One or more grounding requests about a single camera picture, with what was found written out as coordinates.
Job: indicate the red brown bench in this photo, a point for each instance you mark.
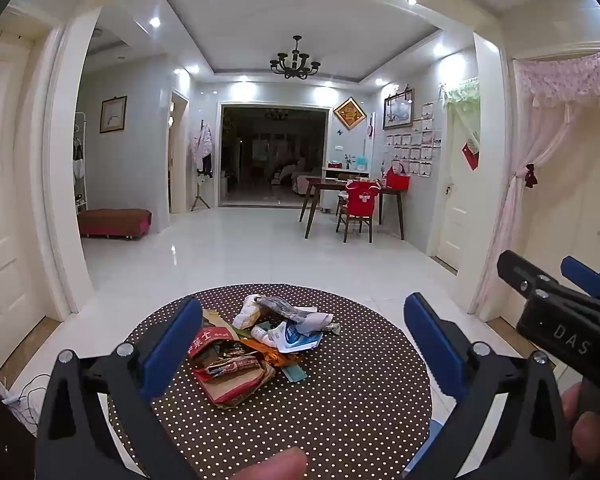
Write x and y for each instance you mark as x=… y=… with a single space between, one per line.
x=114 y=221

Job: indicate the white crumpled wrapper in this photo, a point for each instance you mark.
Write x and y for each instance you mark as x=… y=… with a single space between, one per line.
x=316 y=321

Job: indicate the red bag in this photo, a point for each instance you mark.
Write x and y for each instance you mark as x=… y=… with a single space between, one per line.
x=397 y=178

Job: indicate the white panel door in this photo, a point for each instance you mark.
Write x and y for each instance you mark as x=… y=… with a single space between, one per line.
x=5 y=260

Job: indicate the chair with red cover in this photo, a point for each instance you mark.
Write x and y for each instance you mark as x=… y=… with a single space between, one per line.
x=361 y=202

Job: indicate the orange white wrapper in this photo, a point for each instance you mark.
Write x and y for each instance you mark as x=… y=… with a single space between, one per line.
x=247 y=312

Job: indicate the white door with red paper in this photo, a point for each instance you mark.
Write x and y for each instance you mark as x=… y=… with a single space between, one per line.
x=455 y=210

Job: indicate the black chandelier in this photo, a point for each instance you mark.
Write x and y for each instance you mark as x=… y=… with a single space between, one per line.
x=294 y=64

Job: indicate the red paper door decoration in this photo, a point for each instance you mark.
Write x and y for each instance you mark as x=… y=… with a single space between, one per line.
x=471 y=152

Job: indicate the person's right hand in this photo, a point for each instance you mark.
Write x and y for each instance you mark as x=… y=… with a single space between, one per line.
x=592 y=437

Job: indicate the tan paper packet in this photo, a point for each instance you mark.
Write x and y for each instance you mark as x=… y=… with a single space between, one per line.
x=215 y=319

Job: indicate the wall of paper certificates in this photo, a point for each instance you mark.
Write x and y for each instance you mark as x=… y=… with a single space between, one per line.
x=420 y=142

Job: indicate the pink jacket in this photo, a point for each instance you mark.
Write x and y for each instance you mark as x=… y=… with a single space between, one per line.
x=202 y=147

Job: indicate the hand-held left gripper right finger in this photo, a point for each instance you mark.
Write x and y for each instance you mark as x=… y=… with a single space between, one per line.
x=432 y=340

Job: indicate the orange foil wrapper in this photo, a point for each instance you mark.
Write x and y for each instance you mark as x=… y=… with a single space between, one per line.
x=275 y=356

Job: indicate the wooden dining table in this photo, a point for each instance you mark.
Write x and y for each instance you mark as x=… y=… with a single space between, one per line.
x=325 y=186

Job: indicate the person's left hand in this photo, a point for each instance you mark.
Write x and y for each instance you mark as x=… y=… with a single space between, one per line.
x=275 y=466

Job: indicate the small green wrapper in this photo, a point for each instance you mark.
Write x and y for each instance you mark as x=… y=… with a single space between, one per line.
x=334 y=329

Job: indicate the wooden tripod stand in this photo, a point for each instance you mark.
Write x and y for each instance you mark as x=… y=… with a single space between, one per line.
x=200 y=196

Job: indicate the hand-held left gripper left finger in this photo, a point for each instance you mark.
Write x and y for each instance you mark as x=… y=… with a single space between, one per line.
x=172 y=345

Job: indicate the round table polka dot cloth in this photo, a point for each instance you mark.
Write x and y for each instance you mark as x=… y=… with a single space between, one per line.
x=330 y=410

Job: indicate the small teal packet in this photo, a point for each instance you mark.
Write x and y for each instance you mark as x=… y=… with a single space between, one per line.
x=295 y=373

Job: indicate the green valance curtain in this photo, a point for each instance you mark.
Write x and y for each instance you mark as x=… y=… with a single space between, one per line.
x=460 y=91

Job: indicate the pink lace curtain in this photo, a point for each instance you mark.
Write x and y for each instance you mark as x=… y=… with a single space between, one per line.
x=555 y=150

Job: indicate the framed landscape painting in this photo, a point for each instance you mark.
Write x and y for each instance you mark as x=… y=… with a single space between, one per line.
x=398 y=110

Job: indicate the red diamond wall hanging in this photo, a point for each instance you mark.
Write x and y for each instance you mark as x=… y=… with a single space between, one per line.
x=350 y=114

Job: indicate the brown cardboard packet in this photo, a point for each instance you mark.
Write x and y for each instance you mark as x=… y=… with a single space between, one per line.
x=240 y=390

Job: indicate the dark sliding glass door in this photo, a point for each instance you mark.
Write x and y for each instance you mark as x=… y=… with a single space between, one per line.
x=250 y=160

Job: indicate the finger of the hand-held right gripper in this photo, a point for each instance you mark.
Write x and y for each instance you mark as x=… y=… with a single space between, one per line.
x=587 y=275
x=522 y=272

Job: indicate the white sideboard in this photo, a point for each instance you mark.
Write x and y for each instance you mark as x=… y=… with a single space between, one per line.
x=330 y=172

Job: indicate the small framed picture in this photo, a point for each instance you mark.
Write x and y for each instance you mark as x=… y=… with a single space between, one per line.
x=113 y=115

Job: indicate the grey crumpled wrapper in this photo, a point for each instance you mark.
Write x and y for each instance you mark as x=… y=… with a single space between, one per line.
x=280 y=307

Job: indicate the white blue packet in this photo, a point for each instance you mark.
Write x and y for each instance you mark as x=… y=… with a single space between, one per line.
x=292 y=338

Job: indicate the dark red curtain bow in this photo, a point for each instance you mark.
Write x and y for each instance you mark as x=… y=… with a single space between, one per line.
x=530 y=175

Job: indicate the red brown snack packet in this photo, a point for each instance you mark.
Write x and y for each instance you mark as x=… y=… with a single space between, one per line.
x=227 y=365

